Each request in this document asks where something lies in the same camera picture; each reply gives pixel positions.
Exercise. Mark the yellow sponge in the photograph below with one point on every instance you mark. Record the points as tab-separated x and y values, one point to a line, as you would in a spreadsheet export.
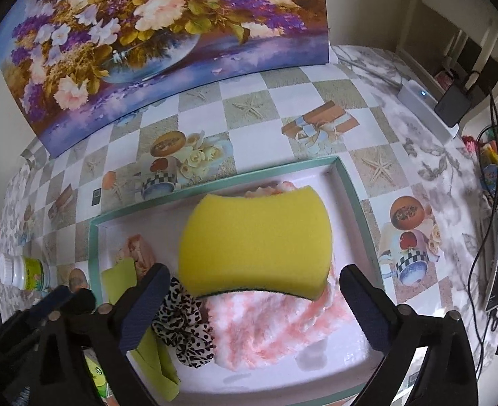
253	241

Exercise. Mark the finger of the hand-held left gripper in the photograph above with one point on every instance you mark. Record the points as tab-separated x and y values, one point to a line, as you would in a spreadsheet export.
80	304
52	299

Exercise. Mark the teal rimmed white tray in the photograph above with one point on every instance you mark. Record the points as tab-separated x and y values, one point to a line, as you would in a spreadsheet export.
329	372

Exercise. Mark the pile of colourful items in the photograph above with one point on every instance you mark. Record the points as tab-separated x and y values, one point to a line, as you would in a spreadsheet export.
494	165

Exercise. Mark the white wooden chair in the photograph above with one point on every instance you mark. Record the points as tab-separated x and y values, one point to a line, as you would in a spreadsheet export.
443	8

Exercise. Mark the lime green cloth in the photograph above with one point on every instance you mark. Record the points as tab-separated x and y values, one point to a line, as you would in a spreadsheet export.
120	279

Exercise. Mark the pink white fluffy cloth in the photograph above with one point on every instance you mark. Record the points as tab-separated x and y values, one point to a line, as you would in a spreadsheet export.
253	330

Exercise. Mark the leopard print scrunchie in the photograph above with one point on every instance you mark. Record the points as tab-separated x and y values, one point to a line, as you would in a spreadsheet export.
181	321

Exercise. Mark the checked printed tablecloth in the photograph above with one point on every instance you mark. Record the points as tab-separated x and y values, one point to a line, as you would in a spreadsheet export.
274	105

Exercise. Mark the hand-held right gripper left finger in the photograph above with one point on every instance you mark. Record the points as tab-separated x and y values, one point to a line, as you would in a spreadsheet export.
143	304

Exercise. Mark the flower painting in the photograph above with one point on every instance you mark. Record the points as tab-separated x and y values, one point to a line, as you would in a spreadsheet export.
147	29

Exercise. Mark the white power strip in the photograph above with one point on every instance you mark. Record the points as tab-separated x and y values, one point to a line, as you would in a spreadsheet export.
422	101

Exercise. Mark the peach fabric scrunchie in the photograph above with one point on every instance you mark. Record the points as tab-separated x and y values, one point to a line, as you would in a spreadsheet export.
137	249

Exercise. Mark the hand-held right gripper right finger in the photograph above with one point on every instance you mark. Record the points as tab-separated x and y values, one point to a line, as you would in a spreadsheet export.
365	308

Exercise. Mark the white plastic bottle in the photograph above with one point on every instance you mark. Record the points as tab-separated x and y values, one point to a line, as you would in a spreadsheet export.
20	273

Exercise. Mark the black power adapter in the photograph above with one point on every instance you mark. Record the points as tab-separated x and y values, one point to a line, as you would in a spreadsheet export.
454	105

